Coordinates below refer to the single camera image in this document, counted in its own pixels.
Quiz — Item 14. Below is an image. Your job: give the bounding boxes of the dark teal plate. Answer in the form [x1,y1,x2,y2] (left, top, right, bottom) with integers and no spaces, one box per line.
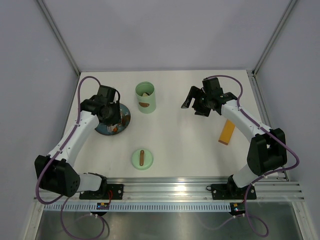
[95,103,131,136]

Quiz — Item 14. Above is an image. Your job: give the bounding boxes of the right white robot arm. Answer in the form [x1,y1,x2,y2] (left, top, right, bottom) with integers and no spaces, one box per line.
[181,76,288,198]

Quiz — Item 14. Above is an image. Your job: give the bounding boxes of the purple cable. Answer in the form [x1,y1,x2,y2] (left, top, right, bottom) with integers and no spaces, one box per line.
[199,75,300,237]
[36,75,111,238]

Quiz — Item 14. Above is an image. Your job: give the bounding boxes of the green round lid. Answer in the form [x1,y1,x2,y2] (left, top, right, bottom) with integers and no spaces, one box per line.
[131,148,154,171]

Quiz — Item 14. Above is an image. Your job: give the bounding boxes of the orange rectangular box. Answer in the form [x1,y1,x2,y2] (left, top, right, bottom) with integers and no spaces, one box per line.
[218,119,236,146]

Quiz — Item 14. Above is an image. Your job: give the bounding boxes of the left aluminium frame post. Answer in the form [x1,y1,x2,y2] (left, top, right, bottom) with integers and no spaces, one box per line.
[35,0,81,77]

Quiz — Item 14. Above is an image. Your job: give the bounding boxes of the white slotted cable duct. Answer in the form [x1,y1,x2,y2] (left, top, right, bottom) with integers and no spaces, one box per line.
[44,201,231,213]

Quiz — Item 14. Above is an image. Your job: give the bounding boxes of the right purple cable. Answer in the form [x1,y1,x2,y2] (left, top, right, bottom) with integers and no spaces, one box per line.
[199,75,300,237]

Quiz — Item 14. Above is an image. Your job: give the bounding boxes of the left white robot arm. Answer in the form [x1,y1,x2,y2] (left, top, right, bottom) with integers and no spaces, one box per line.
[34,85,122,199]

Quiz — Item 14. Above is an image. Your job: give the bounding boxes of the green cylindrical lunch container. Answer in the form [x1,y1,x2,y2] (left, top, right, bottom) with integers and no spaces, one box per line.
[135,81,156,114]

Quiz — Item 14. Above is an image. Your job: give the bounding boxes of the right aluminium frame post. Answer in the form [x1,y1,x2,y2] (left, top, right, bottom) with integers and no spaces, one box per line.
[251,0,299,77]

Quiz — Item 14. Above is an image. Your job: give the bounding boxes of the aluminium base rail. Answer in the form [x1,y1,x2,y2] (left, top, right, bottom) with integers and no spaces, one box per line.
[33,176,306,203]

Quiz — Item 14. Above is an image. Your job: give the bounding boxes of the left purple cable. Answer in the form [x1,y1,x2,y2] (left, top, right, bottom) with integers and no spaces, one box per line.
[36,75,111,238]

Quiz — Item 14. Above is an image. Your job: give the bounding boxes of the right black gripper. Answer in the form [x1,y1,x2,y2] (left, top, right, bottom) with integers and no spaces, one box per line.
[181,86,212,117]

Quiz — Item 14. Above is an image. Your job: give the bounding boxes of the toy brown mushroom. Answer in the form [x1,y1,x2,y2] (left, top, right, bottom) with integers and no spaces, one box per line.
[121,115,131,126]

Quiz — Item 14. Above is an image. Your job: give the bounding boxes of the metal tongs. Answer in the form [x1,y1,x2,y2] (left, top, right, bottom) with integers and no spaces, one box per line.
[107,124,118,133]

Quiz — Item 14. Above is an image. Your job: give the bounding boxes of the aluminium frame post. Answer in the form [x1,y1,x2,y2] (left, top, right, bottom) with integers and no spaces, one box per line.
[251,0,299,77]
[35,0,81,77]

